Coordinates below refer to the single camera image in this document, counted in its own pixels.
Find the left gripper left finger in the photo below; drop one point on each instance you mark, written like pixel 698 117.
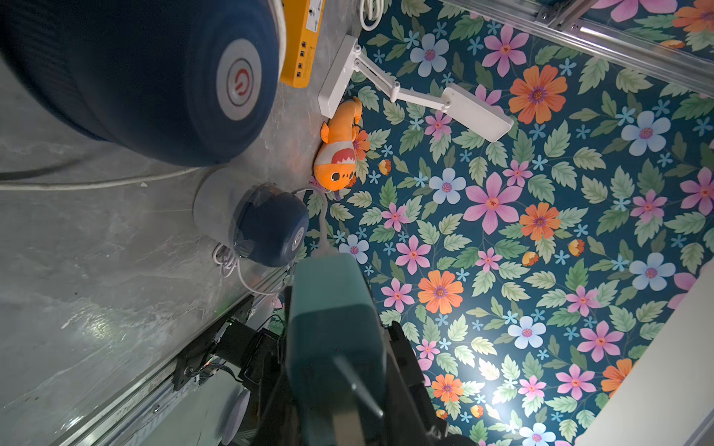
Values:
pixel 277 424

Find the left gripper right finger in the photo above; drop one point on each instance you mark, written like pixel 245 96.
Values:
pixel 417 403

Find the green charger adapter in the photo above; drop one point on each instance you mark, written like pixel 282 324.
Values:
pixel 336 360

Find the blue meat grinder front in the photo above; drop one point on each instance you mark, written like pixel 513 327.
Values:
pixel 255 219

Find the blue meat grinder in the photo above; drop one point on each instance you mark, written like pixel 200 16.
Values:
pixel 255 219
pixel 189 83

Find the orange clownfish plush toy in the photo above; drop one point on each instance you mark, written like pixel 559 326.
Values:
pixel 344 144

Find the orange power strip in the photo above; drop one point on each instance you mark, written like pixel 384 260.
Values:
pixel 303 22

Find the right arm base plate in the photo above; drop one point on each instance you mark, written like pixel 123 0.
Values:
pixel 229 339

